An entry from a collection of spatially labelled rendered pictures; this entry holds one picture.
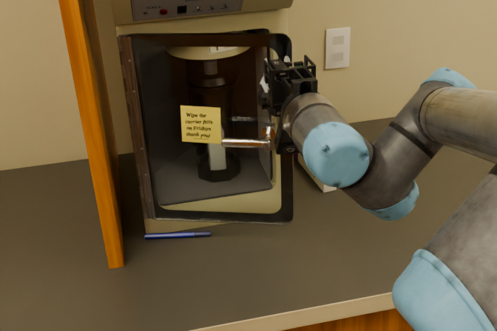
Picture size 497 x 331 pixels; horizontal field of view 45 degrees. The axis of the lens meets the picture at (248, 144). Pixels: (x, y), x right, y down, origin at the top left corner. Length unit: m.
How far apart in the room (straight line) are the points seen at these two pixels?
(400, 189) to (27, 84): 1.07
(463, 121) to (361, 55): 1.09
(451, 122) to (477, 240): 0.27
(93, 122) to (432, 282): 0.76
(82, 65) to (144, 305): 0.45
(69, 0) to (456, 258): 0.75
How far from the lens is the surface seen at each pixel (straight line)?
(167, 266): 1.23
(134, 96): 1.15
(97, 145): 1.11
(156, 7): 1.05
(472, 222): 0.46
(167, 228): 1.31
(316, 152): 0.74
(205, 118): 1.13
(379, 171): 0.81
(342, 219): 1.34
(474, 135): 0.64
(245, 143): 1.08
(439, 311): 0.44
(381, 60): 1.77
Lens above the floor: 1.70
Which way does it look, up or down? 28 degrees down
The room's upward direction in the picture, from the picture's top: 3 degrees counter-clockwise
